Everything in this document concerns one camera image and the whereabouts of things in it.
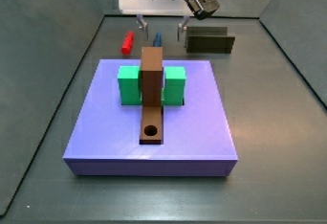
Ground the blue peg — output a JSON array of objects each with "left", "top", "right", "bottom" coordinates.
[{"left": 154, "top": 33, "right": 163, "bottom": 47}]

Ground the brown L-shaped bracket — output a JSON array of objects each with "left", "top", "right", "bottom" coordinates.
[{"left": 139, "top": 47, "right": 164, "bottom": 145}]

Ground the black angle fixture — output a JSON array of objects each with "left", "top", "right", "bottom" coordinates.
[{"left": 186, "top": 26, "right": 235, "bottom": 54}]

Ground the red peg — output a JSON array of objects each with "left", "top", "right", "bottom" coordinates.
[{"left": 122, "top": 32, "right": 134, "bottom": 55}]

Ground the left green block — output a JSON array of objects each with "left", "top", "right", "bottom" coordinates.
[{"left": 118, "top": 66, "right": 140, "bottom": 105}]

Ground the green block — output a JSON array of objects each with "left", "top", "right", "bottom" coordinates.
[
  {"left": 118, "top": 66, "right": 140, "bottom": 105},
  {"left": 163, "top": 66, "right": 187, "bottom": 106}
]

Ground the right green block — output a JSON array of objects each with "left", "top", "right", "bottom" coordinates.
[{"left": 163, "top": 66, "right": 187, "bottom": 106}]

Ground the purple base block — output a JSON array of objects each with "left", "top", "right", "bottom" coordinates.
[{"left": 64, "top": 59, "right": 238, "bottom": 176}]

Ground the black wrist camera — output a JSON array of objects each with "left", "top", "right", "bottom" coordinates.
[{"left": 188, "top": 0, "right": 220, "bottom": 20}]

